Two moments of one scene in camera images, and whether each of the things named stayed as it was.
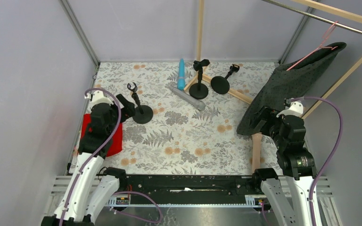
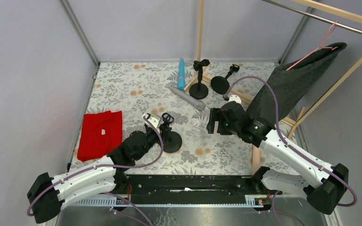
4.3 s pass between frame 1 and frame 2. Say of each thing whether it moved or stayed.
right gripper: moved
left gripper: moved
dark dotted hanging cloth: stayed
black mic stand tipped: stayed
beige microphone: stayed
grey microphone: stayed
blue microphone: stayed
